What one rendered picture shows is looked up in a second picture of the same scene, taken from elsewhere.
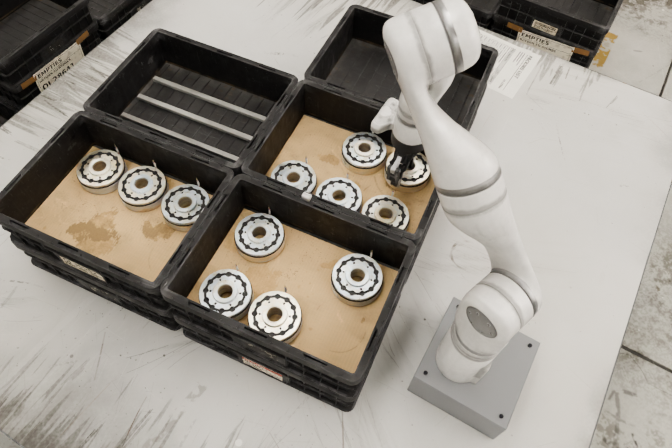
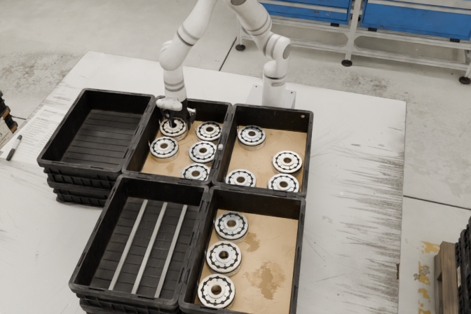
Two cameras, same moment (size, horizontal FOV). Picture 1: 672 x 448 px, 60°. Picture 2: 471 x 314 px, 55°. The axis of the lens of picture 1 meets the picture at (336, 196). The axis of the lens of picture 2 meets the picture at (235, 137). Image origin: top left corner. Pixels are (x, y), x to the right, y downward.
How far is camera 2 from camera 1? 1.37 m
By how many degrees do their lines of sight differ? 59
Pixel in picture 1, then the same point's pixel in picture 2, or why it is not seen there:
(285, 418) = (321, 178)
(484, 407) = (290, 97)
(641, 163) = (129, 67)
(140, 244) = (265, 247)
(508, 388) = not seen: hidden behind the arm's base
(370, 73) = (88, 162)
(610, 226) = not seen: hidden behind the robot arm
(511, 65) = (52, 118)
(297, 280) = (259, 163)
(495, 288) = (276, 40)
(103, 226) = (259, 276)
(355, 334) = (280, 135)
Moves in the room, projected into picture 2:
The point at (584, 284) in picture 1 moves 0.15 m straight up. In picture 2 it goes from (208, 84) to (206, 57)
